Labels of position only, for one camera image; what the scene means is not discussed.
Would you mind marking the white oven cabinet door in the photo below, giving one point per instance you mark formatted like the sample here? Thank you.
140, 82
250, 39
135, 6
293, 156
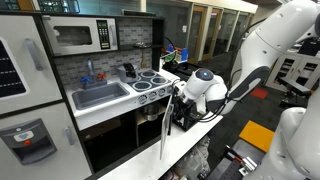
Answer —
165, 125

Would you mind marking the white storage cabinet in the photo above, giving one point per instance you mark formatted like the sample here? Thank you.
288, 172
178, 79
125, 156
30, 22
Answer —
303, 69

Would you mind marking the grey toy sink faucet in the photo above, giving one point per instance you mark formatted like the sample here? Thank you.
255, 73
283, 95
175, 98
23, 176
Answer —
91, 80

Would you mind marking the wooden slotted spatula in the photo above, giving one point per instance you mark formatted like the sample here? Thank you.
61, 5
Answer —
143, 59

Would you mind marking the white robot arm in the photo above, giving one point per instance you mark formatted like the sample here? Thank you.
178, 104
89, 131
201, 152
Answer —
294, 153

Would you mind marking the stainless steel pot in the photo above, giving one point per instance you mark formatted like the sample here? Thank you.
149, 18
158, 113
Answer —
150, 112

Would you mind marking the clear plastic bag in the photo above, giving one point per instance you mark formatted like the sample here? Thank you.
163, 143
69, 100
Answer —
195, 162

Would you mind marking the grey stove knob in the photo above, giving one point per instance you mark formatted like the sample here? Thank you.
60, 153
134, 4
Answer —
152, 95
161, 92
142, 99

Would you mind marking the toy microwave oven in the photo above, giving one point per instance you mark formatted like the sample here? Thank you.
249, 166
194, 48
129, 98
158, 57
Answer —
71, 35

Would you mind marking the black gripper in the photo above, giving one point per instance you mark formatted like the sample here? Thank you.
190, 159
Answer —
184, 114

